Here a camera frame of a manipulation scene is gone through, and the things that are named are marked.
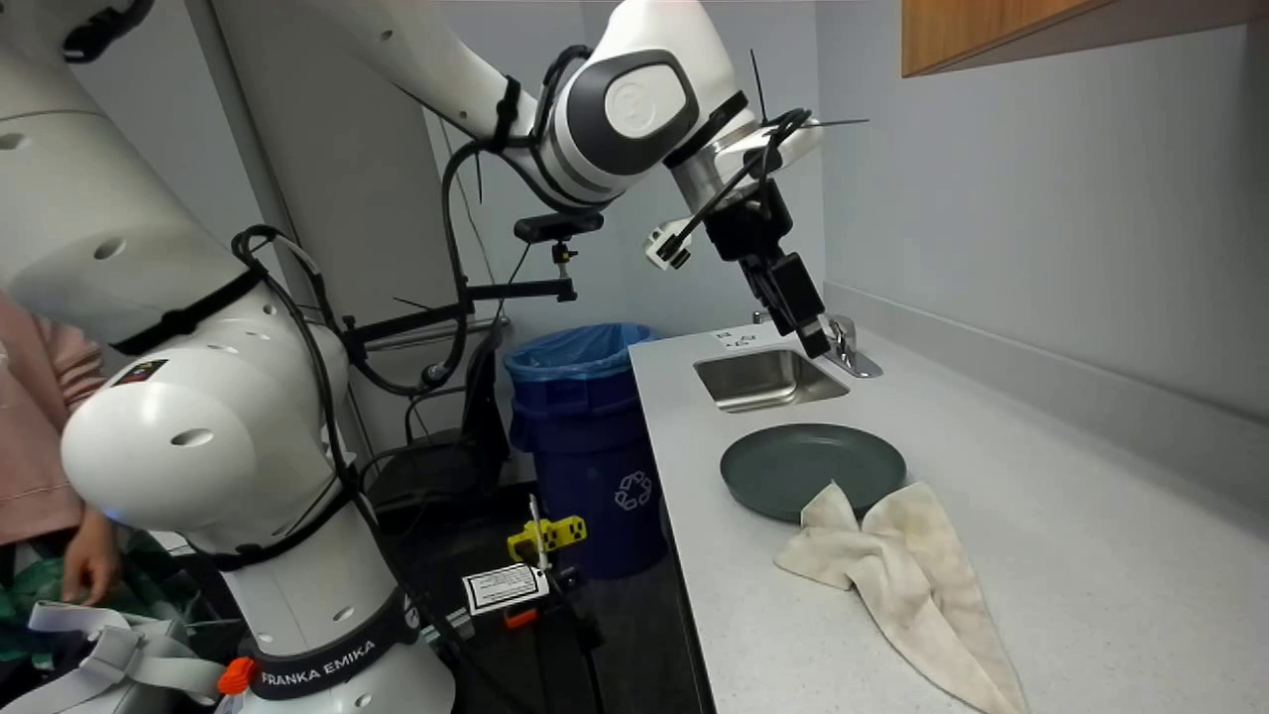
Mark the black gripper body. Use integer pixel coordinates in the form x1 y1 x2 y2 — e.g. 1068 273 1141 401
699 175 801 271

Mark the cream cloth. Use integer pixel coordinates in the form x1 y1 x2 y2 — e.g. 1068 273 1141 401
773 475 1036 714

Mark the person's hand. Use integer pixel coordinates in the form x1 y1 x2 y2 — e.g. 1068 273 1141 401
61 513 125 608

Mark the stainless steel sink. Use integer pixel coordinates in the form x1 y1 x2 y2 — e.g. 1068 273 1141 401
691 345 852 411

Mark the silver faucet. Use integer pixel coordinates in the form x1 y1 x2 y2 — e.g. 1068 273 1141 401
826 315 889 385

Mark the dark green round plate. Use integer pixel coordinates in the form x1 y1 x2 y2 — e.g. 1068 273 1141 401
719 422 913 529

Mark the blue recycling bin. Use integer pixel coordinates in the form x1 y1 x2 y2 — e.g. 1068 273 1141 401
505 321 669 585

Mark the yellow black object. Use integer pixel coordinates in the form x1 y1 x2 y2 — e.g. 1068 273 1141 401
505 513 589 571

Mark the white label card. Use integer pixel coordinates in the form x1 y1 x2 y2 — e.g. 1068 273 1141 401
455 565 556 618

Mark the person in pink shirt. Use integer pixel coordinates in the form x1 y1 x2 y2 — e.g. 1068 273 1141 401
0 296 111 548

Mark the black camera on stand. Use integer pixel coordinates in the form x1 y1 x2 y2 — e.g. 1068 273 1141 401
511 206 605 251

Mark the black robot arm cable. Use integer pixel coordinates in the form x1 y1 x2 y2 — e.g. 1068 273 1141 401
332 45 562 401

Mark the wooden wall cabinet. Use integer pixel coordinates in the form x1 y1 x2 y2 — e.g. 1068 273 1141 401
901 0 1269 78

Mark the grey fabric strap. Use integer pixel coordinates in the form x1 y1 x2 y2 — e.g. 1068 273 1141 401
0 600 226 714

